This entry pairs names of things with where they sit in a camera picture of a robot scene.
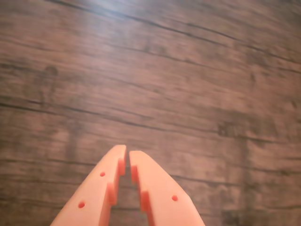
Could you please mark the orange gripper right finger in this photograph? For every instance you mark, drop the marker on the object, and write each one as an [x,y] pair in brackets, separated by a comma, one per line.
[160,200]

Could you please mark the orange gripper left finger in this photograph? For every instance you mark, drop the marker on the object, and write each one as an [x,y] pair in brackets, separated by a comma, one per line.
[94,195]

